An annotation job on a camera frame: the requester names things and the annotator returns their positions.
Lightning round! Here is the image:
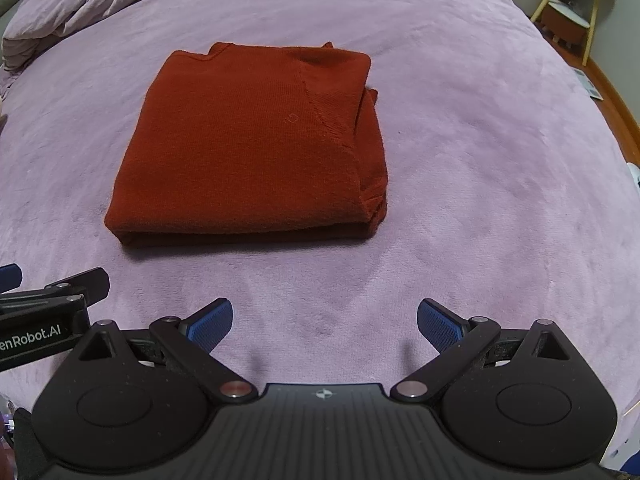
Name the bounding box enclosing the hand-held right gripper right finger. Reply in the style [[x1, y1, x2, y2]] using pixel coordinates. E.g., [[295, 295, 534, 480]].
[[390, 297, 576, 404]]

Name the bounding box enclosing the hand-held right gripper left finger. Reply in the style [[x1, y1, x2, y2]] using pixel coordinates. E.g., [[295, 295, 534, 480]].
[[75, 297, 258, 404]]

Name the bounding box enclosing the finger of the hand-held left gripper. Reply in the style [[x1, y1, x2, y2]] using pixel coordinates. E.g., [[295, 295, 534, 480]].
[[0, 263, 24, 294], [0, 267, 111, 318]]

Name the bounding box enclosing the red knit sweater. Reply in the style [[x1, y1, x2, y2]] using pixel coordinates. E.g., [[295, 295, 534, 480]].
[[103, 41, 390, 249]]

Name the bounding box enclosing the purple bed sheet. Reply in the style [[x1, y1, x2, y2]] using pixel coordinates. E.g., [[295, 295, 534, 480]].
[[0, 0, 640, 480]]

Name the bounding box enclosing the purple folded duvet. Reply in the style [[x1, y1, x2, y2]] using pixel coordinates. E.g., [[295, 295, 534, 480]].
[[0, 0, 201, 74]]

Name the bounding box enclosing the brown round stool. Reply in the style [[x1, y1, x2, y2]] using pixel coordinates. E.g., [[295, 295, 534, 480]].
[[541, 0, 590, 52]]

